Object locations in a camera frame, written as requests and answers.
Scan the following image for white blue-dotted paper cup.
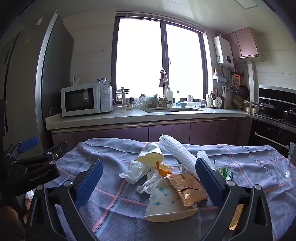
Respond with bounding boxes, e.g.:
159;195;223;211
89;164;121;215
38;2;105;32
134;142;164;171
144;177;199;222

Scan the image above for purple base cabinets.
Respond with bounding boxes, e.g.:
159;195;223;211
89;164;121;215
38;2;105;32
51;117;252;151

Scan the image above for white tissue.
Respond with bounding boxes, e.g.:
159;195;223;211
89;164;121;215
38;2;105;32
136;169;162;194
119;161;148;184
158;134;201;180

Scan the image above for metal kitchen faucet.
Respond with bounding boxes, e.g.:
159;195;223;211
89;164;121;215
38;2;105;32
159;70;173;108

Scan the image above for light kitchen counter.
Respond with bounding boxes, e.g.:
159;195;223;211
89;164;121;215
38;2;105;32
46;105;252;130

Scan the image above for white microwave oven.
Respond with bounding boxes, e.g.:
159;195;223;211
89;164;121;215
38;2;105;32
60;82;113;117

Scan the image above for kitchen window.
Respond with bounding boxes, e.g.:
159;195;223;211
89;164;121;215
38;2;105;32
111;15;213;109

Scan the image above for stacked bowls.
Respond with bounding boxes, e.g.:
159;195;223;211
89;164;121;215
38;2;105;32
232;95;244;108

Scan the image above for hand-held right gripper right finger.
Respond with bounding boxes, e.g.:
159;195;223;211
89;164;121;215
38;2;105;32
195;158;273;241

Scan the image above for utensil holder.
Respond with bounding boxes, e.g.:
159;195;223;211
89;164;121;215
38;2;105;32
206;91;219;107

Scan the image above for grey fringed cloth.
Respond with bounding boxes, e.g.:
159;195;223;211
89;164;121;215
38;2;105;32
44;138;296;241

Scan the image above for white water heater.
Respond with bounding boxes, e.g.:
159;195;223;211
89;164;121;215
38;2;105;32
213;35;234;68

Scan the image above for hanging kitchen utensils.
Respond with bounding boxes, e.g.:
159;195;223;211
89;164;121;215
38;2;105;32
228;67;250;100

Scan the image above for black range hood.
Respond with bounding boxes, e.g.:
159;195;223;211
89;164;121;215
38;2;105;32
258;85;296;114

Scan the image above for small white foam wrap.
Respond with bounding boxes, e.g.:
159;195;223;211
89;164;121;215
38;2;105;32
197;150;216;171

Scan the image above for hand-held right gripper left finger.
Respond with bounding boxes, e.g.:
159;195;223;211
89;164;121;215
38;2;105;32
25;159;104;241

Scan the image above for gas stove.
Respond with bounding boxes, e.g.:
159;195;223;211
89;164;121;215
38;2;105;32
248;111;296;128

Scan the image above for grey refrigerator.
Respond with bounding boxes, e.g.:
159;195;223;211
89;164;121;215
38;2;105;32
0;10;74;158

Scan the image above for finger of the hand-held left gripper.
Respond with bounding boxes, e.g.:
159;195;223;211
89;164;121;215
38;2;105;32
5;137;39;156
14;141;67;165

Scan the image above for kitchen sink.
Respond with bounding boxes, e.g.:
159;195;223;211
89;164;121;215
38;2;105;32
142;107;206;113

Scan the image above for gold foil snack wrapper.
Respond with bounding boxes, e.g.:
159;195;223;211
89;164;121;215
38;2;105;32
229;204;245;230
166;173;208;208

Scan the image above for pink wall cabinet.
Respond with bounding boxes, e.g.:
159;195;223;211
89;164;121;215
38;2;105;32
223;27;259;60

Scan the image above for white plastic bag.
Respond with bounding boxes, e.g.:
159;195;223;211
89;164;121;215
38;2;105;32
133;97;147;108

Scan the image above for black pot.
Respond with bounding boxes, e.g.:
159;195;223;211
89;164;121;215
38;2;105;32
282;108;296;119

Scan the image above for orange peel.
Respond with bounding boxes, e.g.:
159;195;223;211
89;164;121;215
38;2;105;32
155;161;173;178

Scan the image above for black built-in oven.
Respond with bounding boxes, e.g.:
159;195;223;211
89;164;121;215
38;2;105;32
248;118;292;153

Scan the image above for black wok with lid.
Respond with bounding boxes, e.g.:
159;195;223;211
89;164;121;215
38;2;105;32
250;100;277;115

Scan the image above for green white packet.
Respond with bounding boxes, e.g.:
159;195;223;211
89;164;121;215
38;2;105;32
213;159;234;181

